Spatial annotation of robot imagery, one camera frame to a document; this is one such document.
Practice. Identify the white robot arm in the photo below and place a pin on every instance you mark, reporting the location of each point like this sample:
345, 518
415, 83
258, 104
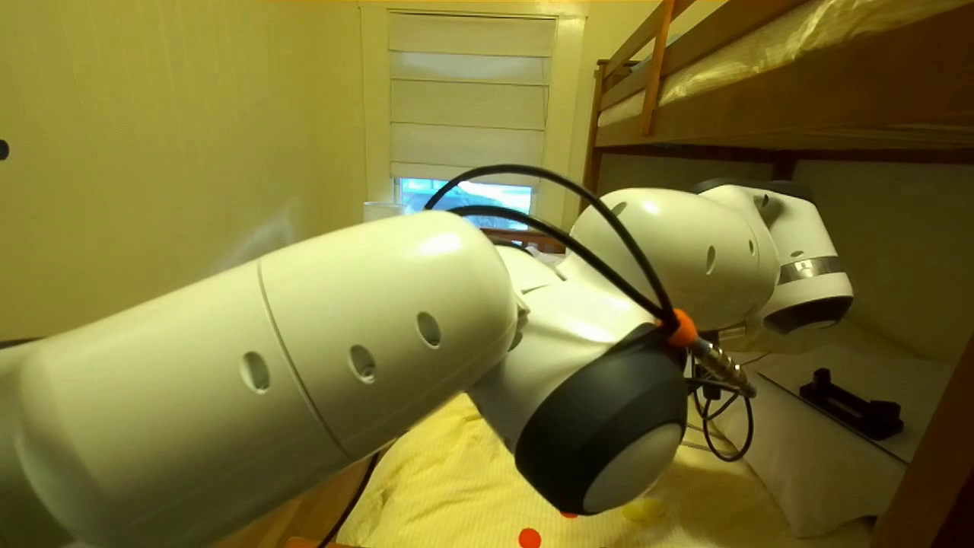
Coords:
195, 413

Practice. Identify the orange game disc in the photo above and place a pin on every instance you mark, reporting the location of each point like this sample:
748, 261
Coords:
529, 536

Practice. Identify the white window blind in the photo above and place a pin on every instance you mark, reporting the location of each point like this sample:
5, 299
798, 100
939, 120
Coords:
467, 91

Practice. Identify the yellow striped bed sheet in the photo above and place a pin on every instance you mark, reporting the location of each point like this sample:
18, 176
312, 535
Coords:
452, 486

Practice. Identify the black object on pillow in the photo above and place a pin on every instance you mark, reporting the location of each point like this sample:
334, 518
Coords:
871, 417

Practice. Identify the white pillow near camera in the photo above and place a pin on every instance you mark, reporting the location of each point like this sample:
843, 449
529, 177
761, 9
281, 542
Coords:
823, 472

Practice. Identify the wooden bunk bed frame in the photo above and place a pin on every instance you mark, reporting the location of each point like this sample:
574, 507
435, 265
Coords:
881, 133

